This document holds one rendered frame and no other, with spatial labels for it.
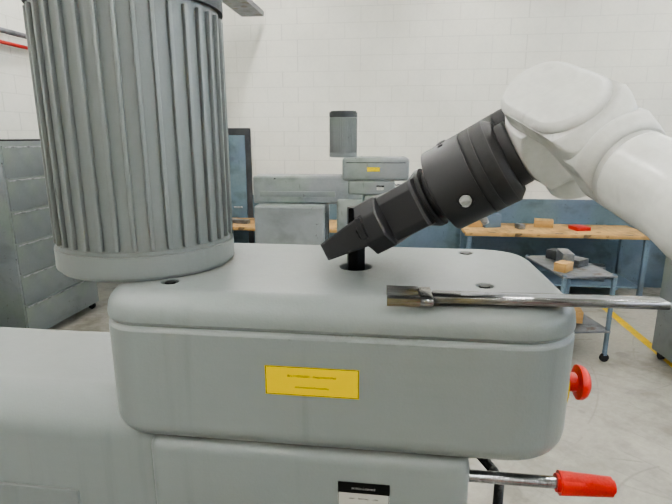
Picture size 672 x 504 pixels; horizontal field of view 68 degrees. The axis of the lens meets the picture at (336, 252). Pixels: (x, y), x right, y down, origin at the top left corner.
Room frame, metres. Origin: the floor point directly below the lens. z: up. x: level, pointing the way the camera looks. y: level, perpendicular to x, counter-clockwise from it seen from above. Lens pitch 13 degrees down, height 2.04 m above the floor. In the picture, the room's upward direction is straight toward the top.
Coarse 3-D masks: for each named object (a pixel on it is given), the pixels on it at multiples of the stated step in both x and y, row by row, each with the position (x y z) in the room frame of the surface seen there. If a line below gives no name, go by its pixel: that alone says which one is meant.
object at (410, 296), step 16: (400, 288) 0.44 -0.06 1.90; (416, 288) 0.44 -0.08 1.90; (400, 304) 0.41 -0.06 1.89; (416, 304) 0.41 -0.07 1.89; (432, 304) 0.41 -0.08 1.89; (496, 304) 0.42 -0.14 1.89; (512, 304) 0.41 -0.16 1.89; (528, 304) 0.41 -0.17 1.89; (544, 304) 0.41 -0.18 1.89; (560, 304) 0.41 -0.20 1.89; (576, 304) 0.41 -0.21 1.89; (592, 304) 0.41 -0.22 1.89; (608, 304) 0.41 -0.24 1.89; (624, 304) 0.41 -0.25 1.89; (640, 304) 0.40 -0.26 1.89; (656, 304) 0.40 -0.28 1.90
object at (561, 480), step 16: (480, 480) 0.43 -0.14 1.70; (496, 480) 0.43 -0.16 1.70; (512, 480) 0.43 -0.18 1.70; (528, 480) 0.43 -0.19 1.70; (544, 480) 0.43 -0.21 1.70; (560, 480) 0.42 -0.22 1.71; (576, 480) 0.42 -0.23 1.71; (592, 480) 0.42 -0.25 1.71; (608, 480) 0.42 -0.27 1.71; (592, 496) 0.42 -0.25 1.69; (608, 496) 0.41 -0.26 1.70
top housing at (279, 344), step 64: (256, 256) 0.60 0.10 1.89; (320, 256) 0.60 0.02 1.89; (384, 256) 0.60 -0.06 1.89; (448, 256) 0.60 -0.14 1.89; (512, 256) 0.60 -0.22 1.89; (128, 320) 0.45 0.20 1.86; (192, 320) 0.44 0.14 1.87; (256, 320) 0.43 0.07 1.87; (320, 320) 0.43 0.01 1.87; (384, 320) 0.42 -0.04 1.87; (448, 320) 0.42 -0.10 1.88; (512, 320) 0.41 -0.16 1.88; (128, 384) 0.45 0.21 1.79; (192, 384) 0.44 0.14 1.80; (256, 384) 0.43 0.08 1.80; (320, 384) 0.43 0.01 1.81; (384, 384) 0.42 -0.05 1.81; (448, 384) 0.41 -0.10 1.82; (512, 384) 0.41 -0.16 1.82; (384, 448) 0.42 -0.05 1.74; (448, 448) 0.41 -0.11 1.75; (512, 448) 0.41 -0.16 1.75
